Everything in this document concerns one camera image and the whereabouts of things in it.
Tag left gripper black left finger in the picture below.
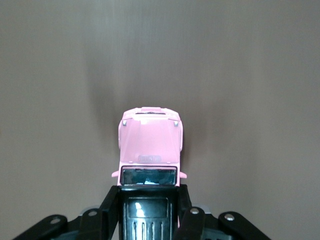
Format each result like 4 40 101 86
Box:
12 185 124 240

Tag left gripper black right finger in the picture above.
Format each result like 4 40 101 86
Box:
174 183 273 240

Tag pink toy jeep black roof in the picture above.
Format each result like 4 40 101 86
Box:
111 106 188 240

